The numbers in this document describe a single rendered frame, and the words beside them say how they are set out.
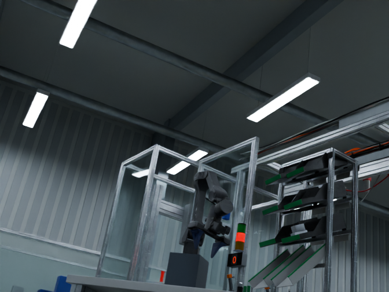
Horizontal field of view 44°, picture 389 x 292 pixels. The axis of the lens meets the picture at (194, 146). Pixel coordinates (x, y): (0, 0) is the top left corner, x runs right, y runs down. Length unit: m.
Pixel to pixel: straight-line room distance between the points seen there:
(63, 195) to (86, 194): 0.49
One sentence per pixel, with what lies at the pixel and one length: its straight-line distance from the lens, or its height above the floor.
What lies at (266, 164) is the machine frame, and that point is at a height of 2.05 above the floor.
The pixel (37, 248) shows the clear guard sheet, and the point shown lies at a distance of 7.26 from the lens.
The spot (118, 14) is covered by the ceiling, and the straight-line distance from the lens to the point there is 8.20.
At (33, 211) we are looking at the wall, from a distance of 10.42.
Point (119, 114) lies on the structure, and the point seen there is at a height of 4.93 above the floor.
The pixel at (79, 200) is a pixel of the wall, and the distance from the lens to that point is 10.66.
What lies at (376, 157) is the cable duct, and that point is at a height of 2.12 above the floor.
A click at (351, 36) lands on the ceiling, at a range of 8.02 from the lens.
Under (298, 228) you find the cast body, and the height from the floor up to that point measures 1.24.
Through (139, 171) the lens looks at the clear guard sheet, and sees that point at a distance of 3.52.
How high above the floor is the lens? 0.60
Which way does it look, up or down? 25 degrees up
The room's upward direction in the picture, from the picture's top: 10 degrees clockwise
